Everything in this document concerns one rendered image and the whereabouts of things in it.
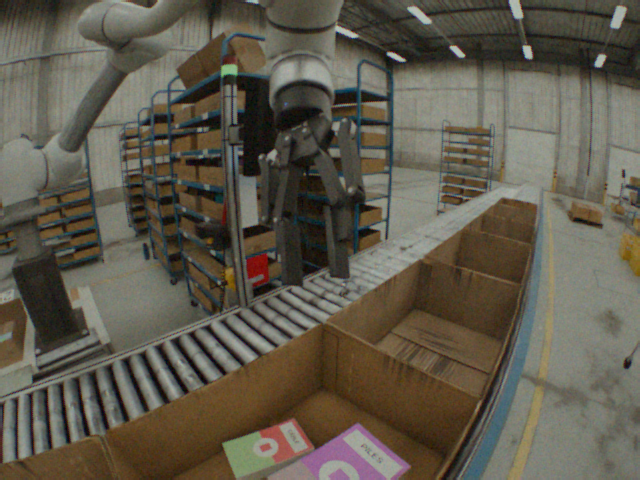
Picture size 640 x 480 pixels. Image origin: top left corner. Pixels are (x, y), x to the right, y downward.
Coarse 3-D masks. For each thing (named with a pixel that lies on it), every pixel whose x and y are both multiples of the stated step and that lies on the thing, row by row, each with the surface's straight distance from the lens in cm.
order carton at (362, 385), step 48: (336, 336) 49; (240, 384) 44; (288, 384) 51; (336, 384) 57; (384, 384) 48; (432, 384) 43; (144, 432) 42; (192, 432) 46; (240, 432) 52; (336, 432) 53; (384, 432) 54; (432, 432) 50
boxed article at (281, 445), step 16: (256, 432) 50; (272, 432) 50; (288, 432) 49; (224, 448) 49; (240, 448) 49; (256, 448) 48; (272, 448) 48; (288, 448) 48; (304, 448) 48; (240, 464) 47; (256, 464) 47; (272, 464) 47; (288, 464) 49
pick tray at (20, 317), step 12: (12, 300) 158; (0, 312) 162; (12, 312) 161; (24, 312) 156; (0, 324) 165; (12, 324) 158; (24, 324) 149; (12, 336) 126; (24, 336) 142; (0, 348) 127; (12, 348) 126; (0, 360) 130; (12, 360) 129
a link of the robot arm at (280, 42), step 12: (276, 24) 41; (336, 24) 44; (276, 36) 42; (288, 36) 41; (300, 36) 40; (312, 36) 41; (324, 36) 42; (276, 48) 42; (288, 48) 41; (300, 48) 41; (312, 48) 42; (324, 48) 42; (276, 60) 42; (324, 60) 42
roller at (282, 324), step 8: (256, 304) 113; (264, 304) 113; (256, 312) 112; (264, 312) 108; (272, 312) 107; (272, 320) 105; (280, 320) 102; (288, 320) 103; (280, 328) 102; (288, 328) 99; (296, 328) 98; (288, 336) 100
